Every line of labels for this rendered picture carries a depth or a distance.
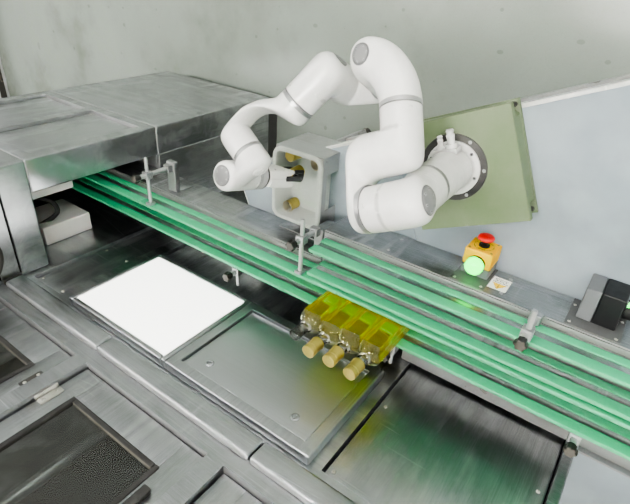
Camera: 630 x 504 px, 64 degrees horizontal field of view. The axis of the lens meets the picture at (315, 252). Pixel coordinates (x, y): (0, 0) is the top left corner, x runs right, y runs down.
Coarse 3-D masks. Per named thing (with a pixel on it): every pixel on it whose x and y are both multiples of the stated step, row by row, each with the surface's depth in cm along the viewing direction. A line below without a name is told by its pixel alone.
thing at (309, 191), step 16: (304, 160) 147; (320, 160) 136; (304, 176) 150; (320, 176) 137; (272, 192) 150; (288, 192) 155; (304, 192) 152; (320, 192) 140; (272, 208) 153; (304, 208) 155; (320, 208) 143
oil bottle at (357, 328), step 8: (360, 312) 128; (368, 312) 128; (352, 320) 125; (360, 320) 125; (368, 320) 126; (376, 320) 126; (344, 328) 122; (352, 328) 122; (360, 328) 123; (368, 328) 123; (344, 336) 120; (352, 336) 120; (360, 336) 120; (352, 344) 120; (352, 352) 121
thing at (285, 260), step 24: (120, 192) 177; (144, 192) 178; (168, 216) 166; (192, 216) 166; (240, 240) 154; (288, 264) 143; (312, 264) 144; (336, 288) 135; (384, 312) 127; (432, 336) 120; (480, 360) 115; (600, 408) 103
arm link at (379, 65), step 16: (352, 48) 99; (368, 48) 95; (384, 48) 94; (352, 64) 99; (368, 64) 96; (384, 64) 94; (400, 64) 94; (368, 80) 98; (384, 80) 95; (400, 80) 94; (416, 80) 95; (384, 96) 96; (400, 96) 94; (416, 96) 95
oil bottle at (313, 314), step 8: (320, 296) 133; (328, 296) 133; (336, 296) 133; (312, 304) 130; (320, 304) 130; (328, 304) 130; (336, 304) 131; (304, 312) 127; (312, 312) 127; (320, 312) 127; (328, 312) 128; (304, 320) 126; (312, 320) 125; (320, 320) 126; (312, 328) 126
